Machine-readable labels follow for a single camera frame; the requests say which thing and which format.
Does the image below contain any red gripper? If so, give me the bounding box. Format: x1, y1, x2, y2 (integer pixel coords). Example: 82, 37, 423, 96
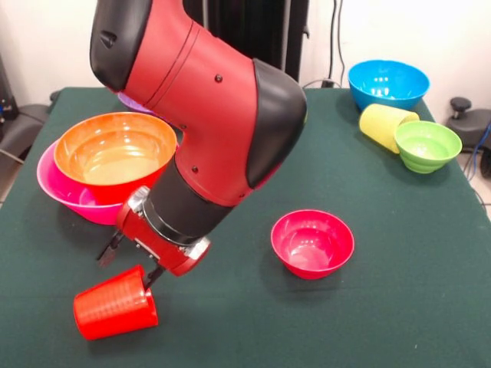
95, 186, 213, 291

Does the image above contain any red cup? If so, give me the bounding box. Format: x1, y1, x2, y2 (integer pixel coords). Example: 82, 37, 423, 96
72, 264, 160, 341

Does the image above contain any large magenta bowl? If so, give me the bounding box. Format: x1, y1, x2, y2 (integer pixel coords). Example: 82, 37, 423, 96
36, 143, 127, 226

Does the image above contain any large orange bowl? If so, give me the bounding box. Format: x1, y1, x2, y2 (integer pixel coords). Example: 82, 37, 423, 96
53, 111, 180, 206

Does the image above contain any small crimson pink bowl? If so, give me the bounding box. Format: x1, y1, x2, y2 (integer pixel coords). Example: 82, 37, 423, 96
270, 209, 356, 281

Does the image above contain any yellow cup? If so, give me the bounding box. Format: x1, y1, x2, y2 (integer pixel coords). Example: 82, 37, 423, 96
358, 103, 421, 155

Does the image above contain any blue bowl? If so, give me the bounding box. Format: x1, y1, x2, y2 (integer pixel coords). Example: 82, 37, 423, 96
348, 59, 431, 114

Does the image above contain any dark green tablecloth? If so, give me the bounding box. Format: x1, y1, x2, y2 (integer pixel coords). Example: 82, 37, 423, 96
0, 87, 491, 368

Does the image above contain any purple bowl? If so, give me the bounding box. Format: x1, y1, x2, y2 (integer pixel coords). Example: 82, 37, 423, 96
117, 90, 159, 117

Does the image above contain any black equipment box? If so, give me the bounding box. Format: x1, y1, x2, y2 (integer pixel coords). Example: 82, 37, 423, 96
0, 53, 18, 127

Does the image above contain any black robot column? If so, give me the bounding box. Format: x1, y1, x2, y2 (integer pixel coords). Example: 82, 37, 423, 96
183, 0, 311, 84

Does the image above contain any small green bowl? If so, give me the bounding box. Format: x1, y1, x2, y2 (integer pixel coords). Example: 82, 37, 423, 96
393, 120, 463, 175

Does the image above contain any black wall cable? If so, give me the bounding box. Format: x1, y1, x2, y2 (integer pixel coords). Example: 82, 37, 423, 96
328, 0, 346, 84

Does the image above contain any blue cable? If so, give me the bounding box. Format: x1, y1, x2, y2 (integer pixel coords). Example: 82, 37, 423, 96
463, 122, 491, 181

